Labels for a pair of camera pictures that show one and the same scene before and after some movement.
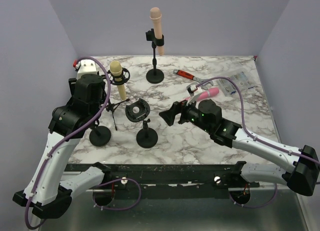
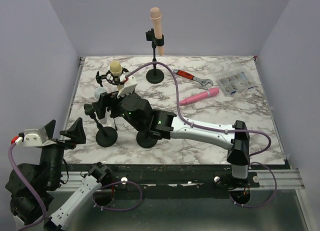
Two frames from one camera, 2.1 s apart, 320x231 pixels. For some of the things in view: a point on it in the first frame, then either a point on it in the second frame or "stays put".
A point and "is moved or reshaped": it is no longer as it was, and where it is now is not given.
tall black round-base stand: [155, 76] stays put
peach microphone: [155, 14] stays put
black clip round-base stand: [99, 136] is moved or reshaped
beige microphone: [116, 69] stays put
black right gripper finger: [169, 115] -> [103, 103]
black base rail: [165, 180] stays put
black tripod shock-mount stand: [118, 78] stays put
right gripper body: [191, 113] -> [116, 104]
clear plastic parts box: [242, 80] stays put
